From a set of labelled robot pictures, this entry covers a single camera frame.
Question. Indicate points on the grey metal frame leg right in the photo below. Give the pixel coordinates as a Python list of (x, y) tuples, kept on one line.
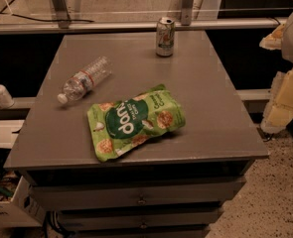
[(186, 12)]

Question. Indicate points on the white cardboard box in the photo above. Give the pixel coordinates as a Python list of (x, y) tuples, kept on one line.
[(21, 210)]

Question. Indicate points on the clear plastic water bottle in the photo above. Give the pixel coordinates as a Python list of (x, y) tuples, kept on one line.
[(85, 80)]

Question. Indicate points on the white pump dispenser bottle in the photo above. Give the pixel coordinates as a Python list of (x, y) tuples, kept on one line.
[(6, 100)]

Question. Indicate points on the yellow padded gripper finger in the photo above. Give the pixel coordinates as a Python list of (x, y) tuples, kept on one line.
[(278, 112), (273, 40)]

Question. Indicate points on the grey drawer cabinet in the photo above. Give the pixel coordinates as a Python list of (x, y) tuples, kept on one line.
[(170, 187)]

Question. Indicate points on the green rice chips bag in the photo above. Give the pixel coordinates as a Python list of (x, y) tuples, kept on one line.
[(118, 127)]

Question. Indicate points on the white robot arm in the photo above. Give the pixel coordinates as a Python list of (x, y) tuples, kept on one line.
[(287, 40)]

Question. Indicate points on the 7up soda can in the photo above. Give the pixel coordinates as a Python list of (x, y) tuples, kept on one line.
[(165, 33)]

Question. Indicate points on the grey metal frame leg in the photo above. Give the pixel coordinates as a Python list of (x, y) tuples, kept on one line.
[(62, 13), (186, 12)]

